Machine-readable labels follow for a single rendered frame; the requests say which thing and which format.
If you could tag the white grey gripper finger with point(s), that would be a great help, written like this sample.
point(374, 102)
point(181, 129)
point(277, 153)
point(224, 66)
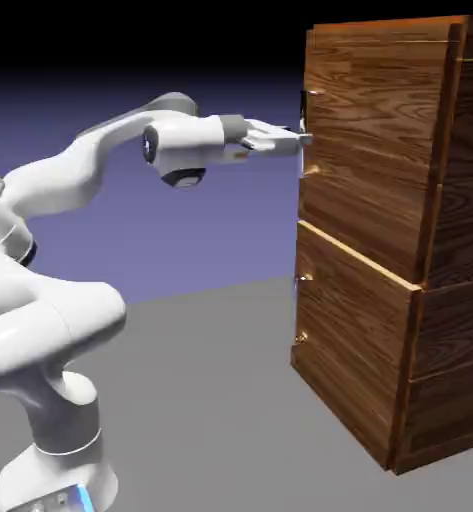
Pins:
point(306, 139)

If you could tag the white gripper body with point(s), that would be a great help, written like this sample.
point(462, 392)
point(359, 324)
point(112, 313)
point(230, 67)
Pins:
point(274, 140)

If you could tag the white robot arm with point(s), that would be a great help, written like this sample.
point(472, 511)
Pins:
point(60, 176)

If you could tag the tall wooden cabinet door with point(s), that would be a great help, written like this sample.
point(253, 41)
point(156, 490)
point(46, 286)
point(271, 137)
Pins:
point(372, 160)

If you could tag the dark wood cabinet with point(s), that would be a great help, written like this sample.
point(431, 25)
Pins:
point(460, 240)

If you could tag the short wooden cabinet door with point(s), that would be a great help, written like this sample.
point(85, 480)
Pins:
point(352, 340)

